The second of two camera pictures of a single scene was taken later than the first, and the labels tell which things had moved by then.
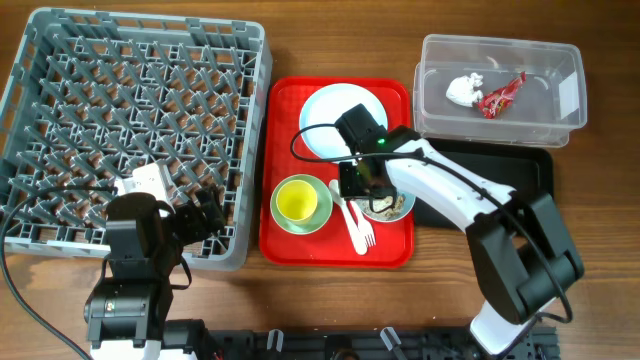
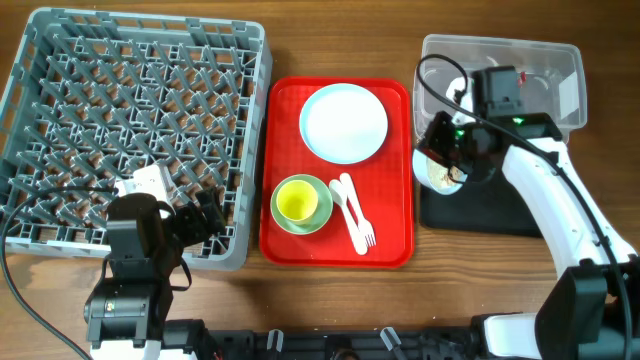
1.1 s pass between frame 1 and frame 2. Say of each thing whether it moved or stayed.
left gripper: stayed
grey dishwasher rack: stayed
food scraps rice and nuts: moved
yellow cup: stayed
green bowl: stayed
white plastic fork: stayed
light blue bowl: moved
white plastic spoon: stayed
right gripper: moved
